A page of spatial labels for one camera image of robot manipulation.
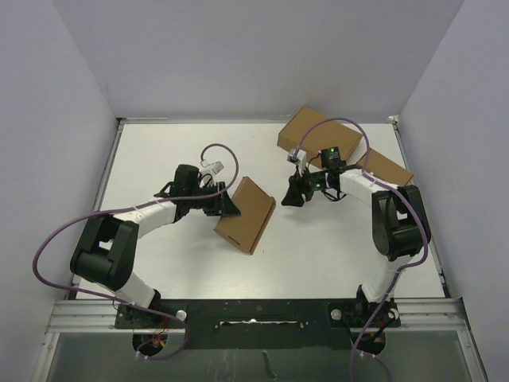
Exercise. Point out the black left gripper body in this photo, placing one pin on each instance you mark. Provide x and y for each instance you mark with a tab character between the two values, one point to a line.
211	206

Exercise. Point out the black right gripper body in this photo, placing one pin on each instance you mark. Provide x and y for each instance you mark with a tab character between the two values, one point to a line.
316	180

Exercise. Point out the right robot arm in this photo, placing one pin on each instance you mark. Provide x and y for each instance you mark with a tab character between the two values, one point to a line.
399	225

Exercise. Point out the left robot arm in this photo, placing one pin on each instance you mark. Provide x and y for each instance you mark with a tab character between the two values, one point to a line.
106	249

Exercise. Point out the large closed cardboard box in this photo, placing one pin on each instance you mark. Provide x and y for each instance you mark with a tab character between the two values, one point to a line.
326	135

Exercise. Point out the small closed cardboard box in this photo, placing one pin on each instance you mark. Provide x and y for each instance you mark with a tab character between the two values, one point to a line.
385	169

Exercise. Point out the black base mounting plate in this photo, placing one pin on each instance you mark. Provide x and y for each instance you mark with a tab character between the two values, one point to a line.
268	323

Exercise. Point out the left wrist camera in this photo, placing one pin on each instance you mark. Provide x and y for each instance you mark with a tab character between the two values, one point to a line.
211	168

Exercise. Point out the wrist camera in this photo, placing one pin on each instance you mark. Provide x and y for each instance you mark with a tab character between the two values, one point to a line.
211	168
298	157

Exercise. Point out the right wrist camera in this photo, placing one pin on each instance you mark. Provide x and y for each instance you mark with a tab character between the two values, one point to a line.
298	157

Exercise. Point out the aluminium table frame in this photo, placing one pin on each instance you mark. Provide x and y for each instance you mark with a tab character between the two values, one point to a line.
211	236

